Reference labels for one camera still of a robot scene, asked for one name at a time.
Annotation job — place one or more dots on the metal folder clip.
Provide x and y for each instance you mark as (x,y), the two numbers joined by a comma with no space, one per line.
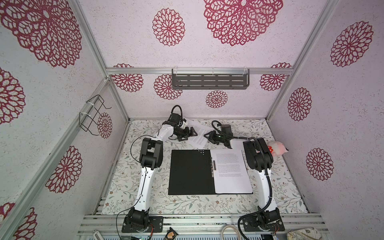
(213,168)

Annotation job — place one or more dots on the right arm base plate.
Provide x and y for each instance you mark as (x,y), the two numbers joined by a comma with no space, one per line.
(267,221)

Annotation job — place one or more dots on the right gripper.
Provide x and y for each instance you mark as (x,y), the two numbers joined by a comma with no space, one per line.
(211,136)

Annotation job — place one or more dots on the grey wall shelf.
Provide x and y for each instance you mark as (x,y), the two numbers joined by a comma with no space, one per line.
(232,80)

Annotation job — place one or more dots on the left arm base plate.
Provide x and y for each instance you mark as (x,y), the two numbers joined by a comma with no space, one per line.
(140,222)

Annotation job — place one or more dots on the printed paper sheet back top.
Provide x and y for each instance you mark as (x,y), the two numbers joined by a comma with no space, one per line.
(198,141)

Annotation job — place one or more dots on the patterned cloth bag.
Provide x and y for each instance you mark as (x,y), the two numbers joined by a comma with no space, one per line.
(304,234)

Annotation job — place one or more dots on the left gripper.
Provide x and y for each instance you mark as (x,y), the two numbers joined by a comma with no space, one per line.
(187,134)

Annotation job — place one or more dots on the black wire wall rack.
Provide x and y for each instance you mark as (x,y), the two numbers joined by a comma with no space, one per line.
(90,117)

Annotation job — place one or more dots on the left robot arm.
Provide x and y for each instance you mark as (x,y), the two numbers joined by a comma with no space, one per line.
(150,159)

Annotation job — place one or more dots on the printed paper sheet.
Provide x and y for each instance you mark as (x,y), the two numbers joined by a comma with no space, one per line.
(198,141)
(231,176)

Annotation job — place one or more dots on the blue black folder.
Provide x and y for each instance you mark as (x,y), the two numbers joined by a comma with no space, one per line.
(190,173)

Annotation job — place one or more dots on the pink plush toy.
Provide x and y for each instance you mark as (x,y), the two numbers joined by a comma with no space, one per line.
(277,148)

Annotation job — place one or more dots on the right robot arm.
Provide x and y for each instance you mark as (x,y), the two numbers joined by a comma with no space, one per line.
(259,159)

